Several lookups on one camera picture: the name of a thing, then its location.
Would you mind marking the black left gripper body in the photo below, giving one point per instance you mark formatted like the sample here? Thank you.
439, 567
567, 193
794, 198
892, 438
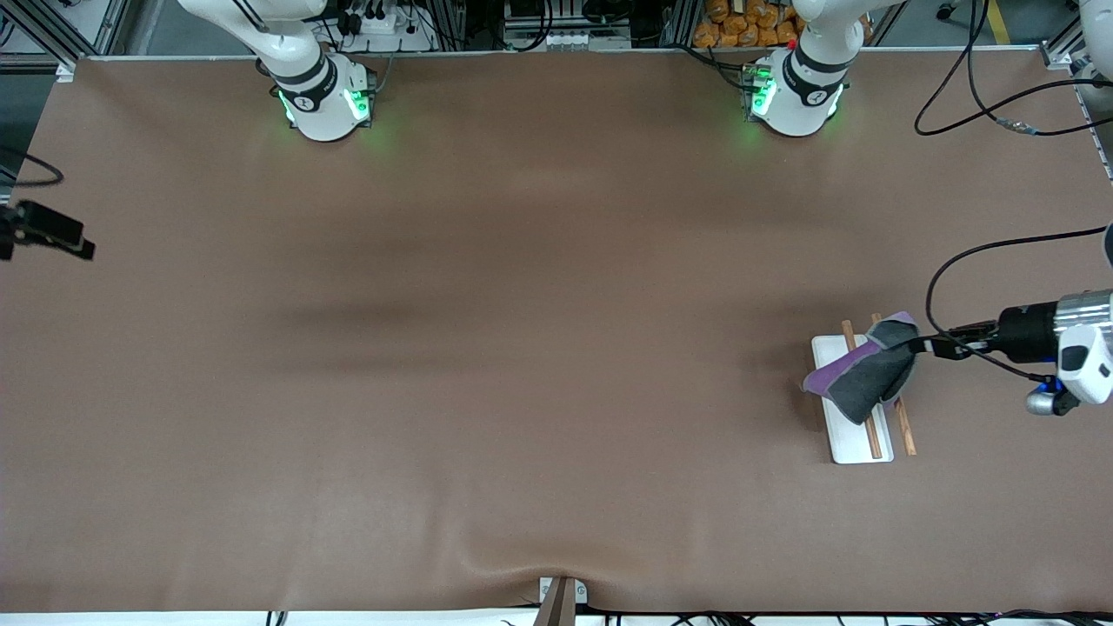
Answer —
1024, 333

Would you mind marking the purple and grey towel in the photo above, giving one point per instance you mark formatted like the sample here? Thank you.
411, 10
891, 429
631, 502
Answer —
869, 378

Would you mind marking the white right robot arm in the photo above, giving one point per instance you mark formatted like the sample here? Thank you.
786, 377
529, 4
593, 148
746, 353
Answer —
317, 104

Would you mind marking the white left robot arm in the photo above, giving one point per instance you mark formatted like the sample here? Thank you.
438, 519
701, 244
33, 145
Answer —
804, 87

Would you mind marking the white rack with wooden bars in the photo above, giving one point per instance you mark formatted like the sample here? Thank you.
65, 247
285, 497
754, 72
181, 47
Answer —
856, 443

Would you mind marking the pile of orange objects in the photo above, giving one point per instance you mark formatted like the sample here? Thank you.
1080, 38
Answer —
748, 26

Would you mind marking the white power strip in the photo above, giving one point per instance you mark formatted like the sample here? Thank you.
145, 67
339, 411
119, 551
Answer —
378, 24

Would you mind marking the brown table cover mat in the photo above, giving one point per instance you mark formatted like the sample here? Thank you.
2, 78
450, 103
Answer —
556, 435

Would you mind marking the white connector block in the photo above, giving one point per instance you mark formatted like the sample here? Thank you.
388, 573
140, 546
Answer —
578, 39

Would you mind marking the aluminium frame profile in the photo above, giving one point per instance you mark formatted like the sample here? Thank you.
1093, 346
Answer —
43, 35
1065, 43

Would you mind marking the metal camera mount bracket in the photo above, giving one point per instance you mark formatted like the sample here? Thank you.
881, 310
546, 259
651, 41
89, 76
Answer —
561, 604

